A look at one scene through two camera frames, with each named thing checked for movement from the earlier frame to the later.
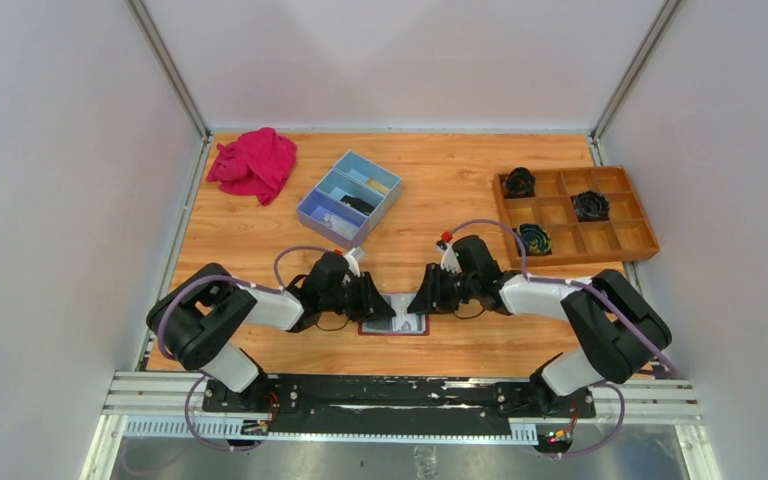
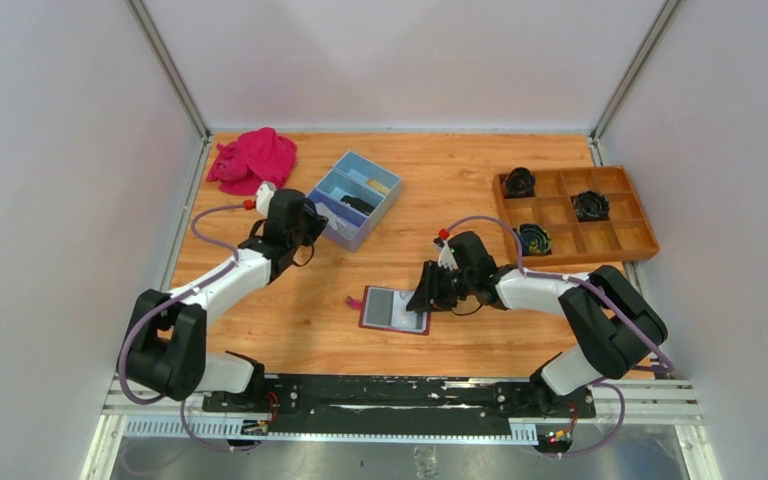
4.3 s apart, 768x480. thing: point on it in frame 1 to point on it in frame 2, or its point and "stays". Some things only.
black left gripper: x=360 y=297 to x=314 y=223
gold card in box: x=376 y=185 stays
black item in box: x=358 y=204 stays
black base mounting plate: x=393 y=403 stays
